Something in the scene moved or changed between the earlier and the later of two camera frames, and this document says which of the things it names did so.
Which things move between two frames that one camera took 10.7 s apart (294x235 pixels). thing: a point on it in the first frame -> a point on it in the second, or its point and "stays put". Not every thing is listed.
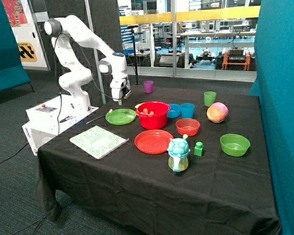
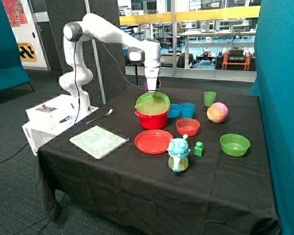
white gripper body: x=121 y=88 -> x=152 y=74
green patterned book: x=98 y=141 stays put
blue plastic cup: x=187 y=109 stays put
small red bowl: x=188 y=126 stays put
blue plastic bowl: x=174 y=110 stays put
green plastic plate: x=120 y=116 -> x=150 y=104
